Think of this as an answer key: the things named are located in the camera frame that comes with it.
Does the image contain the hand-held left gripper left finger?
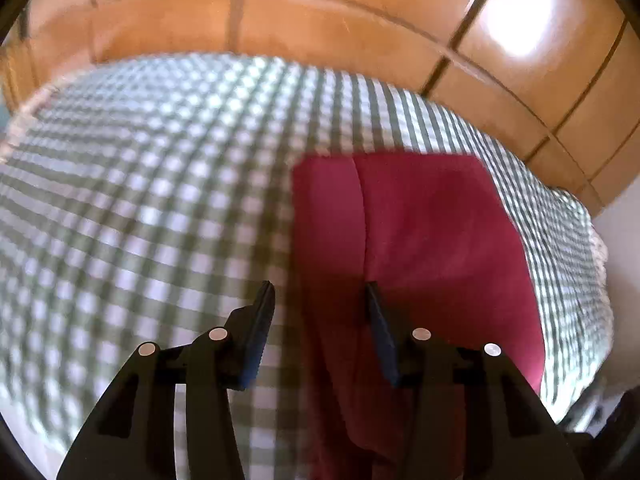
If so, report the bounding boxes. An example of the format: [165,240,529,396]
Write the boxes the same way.
[56,280,276,480]

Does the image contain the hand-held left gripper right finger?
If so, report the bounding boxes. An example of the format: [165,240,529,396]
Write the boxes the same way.
[364,281,584,480]

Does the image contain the dark red shirt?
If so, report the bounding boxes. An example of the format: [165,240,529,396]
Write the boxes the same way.
[291,152,547,480]

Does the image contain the green white checked bedsheet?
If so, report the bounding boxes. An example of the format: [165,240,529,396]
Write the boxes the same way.
[0,54,615,480]

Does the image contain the wooden wardrobe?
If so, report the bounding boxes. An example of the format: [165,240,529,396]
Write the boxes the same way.
[0,0,640,218]

